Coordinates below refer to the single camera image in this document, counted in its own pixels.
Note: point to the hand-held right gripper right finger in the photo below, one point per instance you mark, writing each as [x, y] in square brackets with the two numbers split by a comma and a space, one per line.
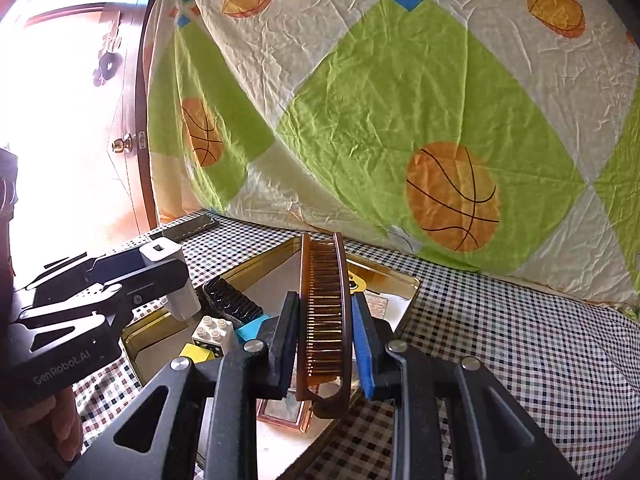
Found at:
[362, 350]

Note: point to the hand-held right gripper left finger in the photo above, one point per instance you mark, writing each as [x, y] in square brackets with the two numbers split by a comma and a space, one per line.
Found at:
[285, 345]

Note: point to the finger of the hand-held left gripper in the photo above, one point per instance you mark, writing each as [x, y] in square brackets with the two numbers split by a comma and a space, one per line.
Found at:
[160, 275]
[117, 265]

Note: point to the white charger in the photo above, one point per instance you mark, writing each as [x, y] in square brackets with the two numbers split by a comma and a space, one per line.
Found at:
[182, 300]

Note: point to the blue toy block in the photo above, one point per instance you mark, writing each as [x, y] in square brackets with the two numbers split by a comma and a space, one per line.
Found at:
[250, 332]

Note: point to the brown comb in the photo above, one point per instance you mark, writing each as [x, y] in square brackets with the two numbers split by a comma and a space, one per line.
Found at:
[325, 310]

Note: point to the yellow toy brick with face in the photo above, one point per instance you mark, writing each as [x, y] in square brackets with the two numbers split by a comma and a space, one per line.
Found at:
[357, 280]

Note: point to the white toy brick moon print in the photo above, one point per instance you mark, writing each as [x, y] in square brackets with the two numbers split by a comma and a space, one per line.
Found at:
[215, 330]

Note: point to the gold metal tin box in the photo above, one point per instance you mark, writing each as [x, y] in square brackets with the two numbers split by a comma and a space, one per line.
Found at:
[395, 285]

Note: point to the small yellow cube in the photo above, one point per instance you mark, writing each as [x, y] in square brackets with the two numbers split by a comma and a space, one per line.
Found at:
[197, 352]

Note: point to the person's left hand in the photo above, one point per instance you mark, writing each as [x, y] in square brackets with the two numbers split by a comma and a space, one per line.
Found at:
[65, 420]

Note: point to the brass door knob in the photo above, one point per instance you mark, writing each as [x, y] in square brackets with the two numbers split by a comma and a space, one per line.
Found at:
[121, 143]

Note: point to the checked bed sheet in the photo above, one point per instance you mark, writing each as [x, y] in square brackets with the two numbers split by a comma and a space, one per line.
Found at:
[500, 335]

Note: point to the wooden door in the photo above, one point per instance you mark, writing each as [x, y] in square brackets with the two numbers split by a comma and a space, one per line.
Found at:
[145, 110]

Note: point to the door decoration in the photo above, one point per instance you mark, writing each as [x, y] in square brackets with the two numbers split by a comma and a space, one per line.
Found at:
[107, 60]

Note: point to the green cream ball print sheet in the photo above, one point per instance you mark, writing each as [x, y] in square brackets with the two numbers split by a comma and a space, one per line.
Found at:
[400, 85]

